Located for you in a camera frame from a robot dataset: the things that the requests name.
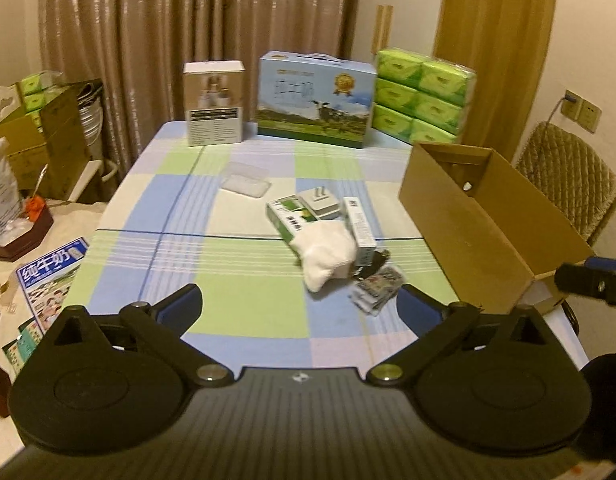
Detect checkered blue green tablecloth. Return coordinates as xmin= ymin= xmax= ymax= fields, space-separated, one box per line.
xmin=67 ymin=122 xmax=456 ymax=372

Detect green tissue pack stack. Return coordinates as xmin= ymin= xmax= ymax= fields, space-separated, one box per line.
xmin=372 ymin=48 xmax=477 ymax=144

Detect black sesame snack packet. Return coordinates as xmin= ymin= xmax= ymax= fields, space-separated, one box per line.
xmin=349 ymin=263 xmax=404 ymax=316

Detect black usb stick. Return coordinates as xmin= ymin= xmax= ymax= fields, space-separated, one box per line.
xmin=350 ymin=249 xmax=390 ymax=281

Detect white knit cloth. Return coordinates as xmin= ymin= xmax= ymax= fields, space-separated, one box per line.
xmin=290 ymin=220 xmax=357 ymax=294

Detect brown pleated curtain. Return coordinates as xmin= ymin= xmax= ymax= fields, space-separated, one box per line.
xmin=39 ymin=0 xmax=358 ymax=172

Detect green white medicine box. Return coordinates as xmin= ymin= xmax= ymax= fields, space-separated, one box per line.
xmin=266 ymin=195 xmax=317 ymax=243

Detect white humidifier product box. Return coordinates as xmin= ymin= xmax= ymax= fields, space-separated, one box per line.
xmin=183 ymin=61 xmax=245 ymax=148

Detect white power adapter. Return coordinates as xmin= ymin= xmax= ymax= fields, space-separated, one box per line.
xmin=297 ymin=185 xmax=340 ymax=220

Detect white blue medicine box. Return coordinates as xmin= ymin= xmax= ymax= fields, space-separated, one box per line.
xmin=342 ymin=197 xmax=378 ymax=266

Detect stacked cardboard boxes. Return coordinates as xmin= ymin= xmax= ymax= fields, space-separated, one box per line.
xmin=0 ymin=79 xmax=99 ymax=200

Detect clear plastic container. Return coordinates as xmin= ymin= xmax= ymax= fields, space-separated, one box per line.
xmin=220 ymin=162 xmax=271 ymax=198

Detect open brown cardboard box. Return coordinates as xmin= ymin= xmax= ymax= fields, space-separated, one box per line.
xmin=398 ymin=143 xmax=593 ymax=314

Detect blue milk carton box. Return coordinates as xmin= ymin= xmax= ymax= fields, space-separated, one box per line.
xmin=256 ymin=51 xmax=376 ymax=148

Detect black charger cable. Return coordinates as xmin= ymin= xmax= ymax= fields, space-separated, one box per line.
xmin=542 ymin=91 xmax=579 ymax=126

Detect golden yellow curtain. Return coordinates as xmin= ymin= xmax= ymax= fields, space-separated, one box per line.
xmin=434 ymin=0 xmax=556 ymax=159

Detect milk advertisement flyer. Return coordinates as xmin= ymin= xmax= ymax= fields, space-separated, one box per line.
xmin=2 ymin=237 xmax=89 ymax=375

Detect white plastic bag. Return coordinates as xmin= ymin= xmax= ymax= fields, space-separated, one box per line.
xmin=0 ymin=138 xmax=23 ymax=246

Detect wall power socket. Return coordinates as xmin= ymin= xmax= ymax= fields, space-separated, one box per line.
xmin=561 ymin=90 xmax=582 ymax=122

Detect dark wooden tray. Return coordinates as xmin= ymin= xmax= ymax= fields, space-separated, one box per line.
xmin=0 ymin=206 xmax=54 ymax=262

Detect quilted brown chair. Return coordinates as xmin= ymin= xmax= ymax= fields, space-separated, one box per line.
xmin=516 ymin=122 xmax=616 ymax=244

